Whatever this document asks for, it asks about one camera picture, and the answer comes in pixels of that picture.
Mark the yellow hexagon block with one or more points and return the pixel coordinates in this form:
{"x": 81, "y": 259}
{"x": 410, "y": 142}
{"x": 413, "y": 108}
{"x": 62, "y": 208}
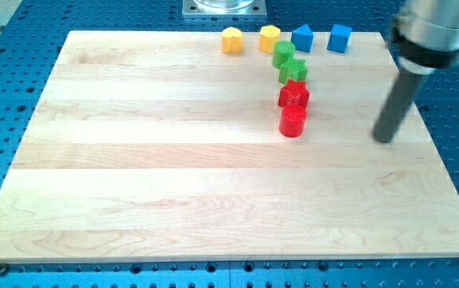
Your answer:
{"x": 269, "y": 36}

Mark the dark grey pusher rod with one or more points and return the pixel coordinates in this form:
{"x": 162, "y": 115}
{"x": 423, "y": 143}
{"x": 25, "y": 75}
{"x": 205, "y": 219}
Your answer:
{"x": 397, "y": 104}

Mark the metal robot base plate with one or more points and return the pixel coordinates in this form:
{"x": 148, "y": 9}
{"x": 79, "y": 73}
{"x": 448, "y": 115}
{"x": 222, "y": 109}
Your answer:
{"x": 223, "y": 8}

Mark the yellow heart block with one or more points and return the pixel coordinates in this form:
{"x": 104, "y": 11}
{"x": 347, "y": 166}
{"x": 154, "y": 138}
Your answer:
{"x": 232, "y": 41}

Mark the blue triangle block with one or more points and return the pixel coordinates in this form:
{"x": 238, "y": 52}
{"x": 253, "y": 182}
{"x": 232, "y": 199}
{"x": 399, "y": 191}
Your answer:
{"x": 302, "y": 38}

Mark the wooden board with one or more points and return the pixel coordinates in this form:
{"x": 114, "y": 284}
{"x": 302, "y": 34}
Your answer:
{"x": 156, "y": 146}

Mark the red star block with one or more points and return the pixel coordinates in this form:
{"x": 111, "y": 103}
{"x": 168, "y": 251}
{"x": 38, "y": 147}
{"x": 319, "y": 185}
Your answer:
{"x": 294, "y": 93}

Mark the red cylinder block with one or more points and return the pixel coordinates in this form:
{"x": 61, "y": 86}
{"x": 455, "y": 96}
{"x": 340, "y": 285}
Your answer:
{"x": 292, "y": 120}

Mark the blue cube block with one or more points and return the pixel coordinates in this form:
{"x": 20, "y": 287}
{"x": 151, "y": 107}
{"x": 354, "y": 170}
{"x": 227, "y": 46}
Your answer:
{"x": 339, "y": 38}

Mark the green star block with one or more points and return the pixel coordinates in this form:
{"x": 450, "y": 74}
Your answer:
{"x": 293, "y": 69}

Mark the left board clamp screw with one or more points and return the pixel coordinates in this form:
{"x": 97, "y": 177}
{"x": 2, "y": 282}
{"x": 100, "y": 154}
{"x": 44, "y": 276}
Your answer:
{"x": 4, "y": 269}

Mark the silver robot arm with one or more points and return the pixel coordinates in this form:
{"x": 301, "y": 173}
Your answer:
{"x": 426, "y": 33}

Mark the green cylinder block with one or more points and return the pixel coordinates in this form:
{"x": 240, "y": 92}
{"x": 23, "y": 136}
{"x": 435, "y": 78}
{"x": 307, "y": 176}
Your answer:
{"x": 283, "y": 50}

